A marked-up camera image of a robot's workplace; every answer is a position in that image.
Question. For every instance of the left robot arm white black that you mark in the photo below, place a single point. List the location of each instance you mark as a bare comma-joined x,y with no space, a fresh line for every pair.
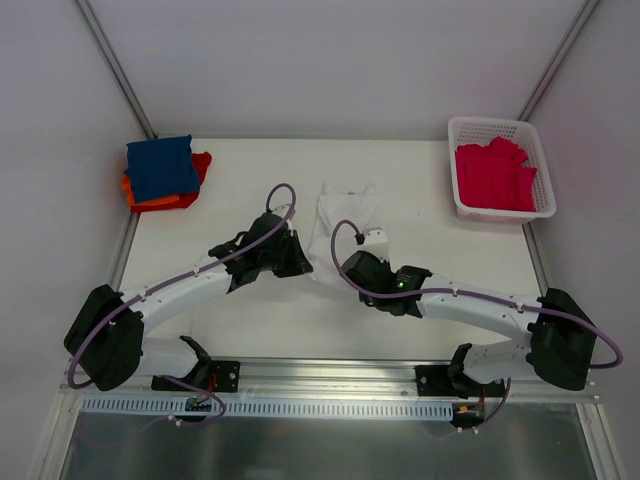
110,338

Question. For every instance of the white plastic basket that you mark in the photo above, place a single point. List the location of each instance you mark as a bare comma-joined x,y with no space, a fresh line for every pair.
481,130

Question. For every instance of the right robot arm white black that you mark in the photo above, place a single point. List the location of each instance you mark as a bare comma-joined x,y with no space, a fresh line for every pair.
549,337

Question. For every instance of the folded orange t shirt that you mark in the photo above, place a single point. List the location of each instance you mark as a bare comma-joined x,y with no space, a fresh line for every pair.
157,202

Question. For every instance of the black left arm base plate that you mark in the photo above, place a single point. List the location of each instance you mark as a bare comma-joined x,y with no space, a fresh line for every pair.
222,377

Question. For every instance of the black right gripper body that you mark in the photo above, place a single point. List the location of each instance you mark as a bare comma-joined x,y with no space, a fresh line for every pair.
353,270

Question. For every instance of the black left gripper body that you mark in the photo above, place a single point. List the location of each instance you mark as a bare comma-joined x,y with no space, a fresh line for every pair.
292,252

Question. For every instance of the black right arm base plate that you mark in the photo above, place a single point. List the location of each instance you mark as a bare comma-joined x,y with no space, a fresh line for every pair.
446,380

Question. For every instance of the aluminium frame post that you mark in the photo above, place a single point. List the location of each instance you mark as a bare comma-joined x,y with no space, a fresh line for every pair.
100,38
561,53

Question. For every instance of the white slotted cable duct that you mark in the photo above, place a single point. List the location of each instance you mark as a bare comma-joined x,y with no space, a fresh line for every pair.
270,408

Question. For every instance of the crumpled pink t shirt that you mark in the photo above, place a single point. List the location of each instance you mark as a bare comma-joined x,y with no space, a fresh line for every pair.
494,176

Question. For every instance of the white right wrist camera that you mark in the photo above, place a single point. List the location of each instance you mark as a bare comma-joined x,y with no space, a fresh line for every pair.
373,241

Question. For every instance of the aluminium mounting rail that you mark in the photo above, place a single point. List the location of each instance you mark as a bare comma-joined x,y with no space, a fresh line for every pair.
352,380

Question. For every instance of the folded blue t shirt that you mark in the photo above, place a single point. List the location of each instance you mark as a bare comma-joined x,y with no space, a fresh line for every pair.
161,167

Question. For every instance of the left aluminium frame post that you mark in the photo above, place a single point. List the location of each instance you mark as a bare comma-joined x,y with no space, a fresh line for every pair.
100,38

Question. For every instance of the right aluminium frame post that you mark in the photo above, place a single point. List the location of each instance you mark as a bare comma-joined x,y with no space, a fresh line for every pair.
561,53

